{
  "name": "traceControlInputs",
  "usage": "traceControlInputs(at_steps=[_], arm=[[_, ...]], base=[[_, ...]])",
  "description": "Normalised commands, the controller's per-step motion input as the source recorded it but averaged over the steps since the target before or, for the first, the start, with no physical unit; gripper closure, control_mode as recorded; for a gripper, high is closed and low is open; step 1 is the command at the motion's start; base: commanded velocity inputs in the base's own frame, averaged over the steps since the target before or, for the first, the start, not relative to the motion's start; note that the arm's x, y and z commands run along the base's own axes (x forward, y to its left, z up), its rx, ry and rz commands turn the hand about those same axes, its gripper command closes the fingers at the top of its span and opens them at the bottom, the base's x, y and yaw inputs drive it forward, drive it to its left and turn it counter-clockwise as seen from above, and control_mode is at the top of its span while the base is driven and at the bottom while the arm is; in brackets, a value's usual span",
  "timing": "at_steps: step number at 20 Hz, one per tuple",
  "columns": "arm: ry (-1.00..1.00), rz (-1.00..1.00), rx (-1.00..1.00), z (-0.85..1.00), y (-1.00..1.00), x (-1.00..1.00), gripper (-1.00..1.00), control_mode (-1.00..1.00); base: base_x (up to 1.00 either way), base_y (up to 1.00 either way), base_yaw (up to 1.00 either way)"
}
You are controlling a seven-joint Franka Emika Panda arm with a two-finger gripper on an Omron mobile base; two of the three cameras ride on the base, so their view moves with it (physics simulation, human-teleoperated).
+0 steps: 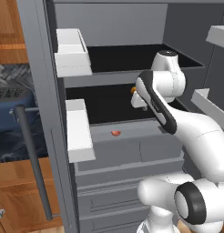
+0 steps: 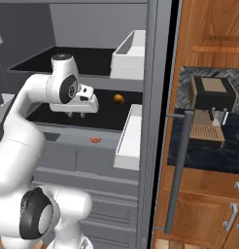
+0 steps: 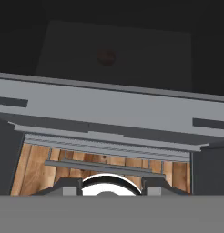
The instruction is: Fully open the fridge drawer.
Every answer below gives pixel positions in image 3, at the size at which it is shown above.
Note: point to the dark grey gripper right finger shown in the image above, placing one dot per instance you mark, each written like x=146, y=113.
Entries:
x=154, y=191

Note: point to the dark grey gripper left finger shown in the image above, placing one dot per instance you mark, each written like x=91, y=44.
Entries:
x=69, y=191

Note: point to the grey fridge lower door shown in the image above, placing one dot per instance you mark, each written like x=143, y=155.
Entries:
x=110, y=106

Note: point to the dark translucent fridge drawer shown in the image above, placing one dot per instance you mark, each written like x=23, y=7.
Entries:
x=141, y=54

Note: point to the white and black round thing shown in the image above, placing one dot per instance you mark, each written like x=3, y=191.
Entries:
x=110, y=185

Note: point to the red round fruit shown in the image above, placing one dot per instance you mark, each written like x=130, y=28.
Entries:
x=106, y=57

